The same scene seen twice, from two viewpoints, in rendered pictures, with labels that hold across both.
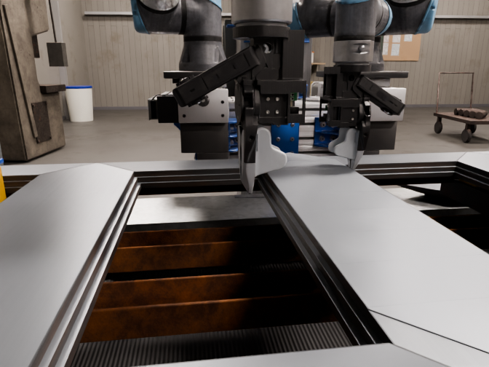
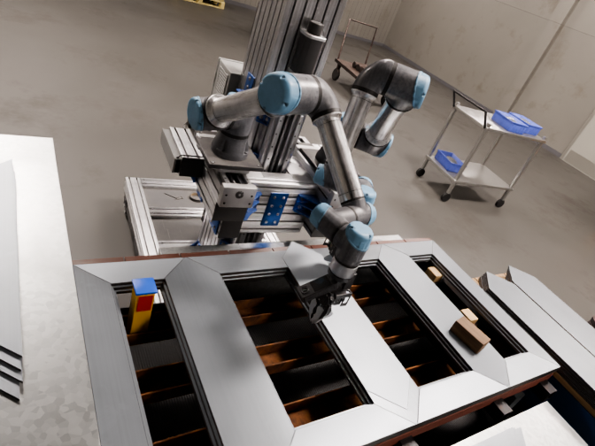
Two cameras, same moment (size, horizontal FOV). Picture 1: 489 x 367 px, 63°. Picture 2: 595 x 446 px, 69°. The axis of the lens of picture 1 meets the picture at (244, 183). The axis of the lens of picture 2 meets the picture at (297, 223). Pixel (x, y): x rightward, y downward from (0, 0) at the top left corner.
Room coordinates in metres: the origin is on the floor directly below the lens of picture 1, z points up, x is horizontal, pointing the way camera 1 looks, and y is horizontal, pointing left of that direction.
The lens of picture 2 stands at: (-0.25, 0.66, 1.81)
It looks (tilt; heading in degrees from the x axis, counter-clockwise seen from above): 32 degrees down; 328
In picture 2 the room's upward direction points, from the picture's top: 22 degrees clockwise
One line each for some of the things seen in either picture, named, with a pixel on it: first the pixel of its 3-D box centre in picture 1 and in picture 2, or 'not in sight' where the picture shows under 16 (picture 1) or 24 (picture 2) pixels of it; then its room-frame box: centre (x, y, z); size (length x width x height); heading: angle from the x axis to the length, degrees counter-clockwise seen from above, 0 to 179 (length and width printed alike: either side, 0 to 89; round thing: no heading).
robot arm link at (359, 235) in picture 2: not in sight; (353, 243); (0.53, -0.02, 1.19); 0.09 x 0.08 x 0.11; 21
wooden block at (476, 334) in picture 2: not in sight; (469, 334); (0.44, -0.63, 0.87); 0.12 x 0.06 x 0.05; 19
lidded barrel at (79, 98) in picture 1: (79, 103); not in sight; (8.29, 3.39, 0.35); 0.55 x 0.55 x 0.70
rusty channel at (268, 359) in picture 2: (345, 292); (328, 345); (0.57, -0.16, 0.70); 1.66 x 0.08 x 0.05; 98
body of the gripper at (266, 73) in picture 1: (266, 78); (335, 286); (0.53, -0.03, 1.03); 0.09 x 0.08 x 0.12; 98
